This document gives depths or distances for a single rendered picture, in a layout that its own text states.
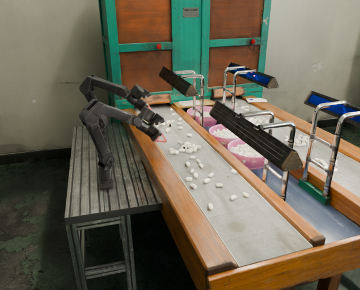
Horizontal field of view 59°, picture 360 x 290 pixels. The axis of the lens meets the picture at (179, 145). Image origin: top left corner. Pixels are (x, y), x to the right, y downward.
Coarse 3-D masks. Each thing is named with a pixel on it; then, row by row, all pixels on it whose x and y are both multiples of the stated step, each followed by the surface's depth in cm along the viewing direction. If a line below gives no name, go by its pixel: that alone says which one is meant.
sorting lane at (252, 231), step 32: (160, 128) 227; (192, 160) 181; (224, 160) 180; (192, 192) 151; (224, 192) 150; (256, 192) 150; (224, 224) 129; (256, 224) 129; (288, 224) 128; (256, 256) 113
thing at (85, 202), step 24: (72, 144) 220; (120, 144) 219; (72, 168) 188; (96, 168) 192; (120, 168) 191; (144, 168) 191; (72, 192) 167; (96, 192) 164; (120, 192) 164; (144, 192) 167; (72, 216) 146; (96, 216) 149
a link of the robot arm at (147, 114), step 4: (144, 108) 177; (148, 108) 176; (144, 112) 176; (148, 112) 177; (152, 112) 177; (140, 116) 176; (144, 116) 175; (148, 116) 177; (152, 116) 178; (136, 120) 171; (140, 120) 173; (148, 120) 177; (136, 124) 172; (140, 124) 174
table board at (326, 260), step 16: (352, 240) 120; (288, 256) 113; (304, 256) 114; (320, 256) 117; (336, 256) 120; (352, 256) 123; (224, 272) 106; (240, 272) 106; (256, 272) 109; (272, 272) 112; (288, 272) 114; (304, 272) 117; (320, 272) 121; (336, 272) 124; (208, 288) 105; (224, 288) 107; (240, 288) 109; (256, 288) 112; (272, 288) 115; (288, 288) 118
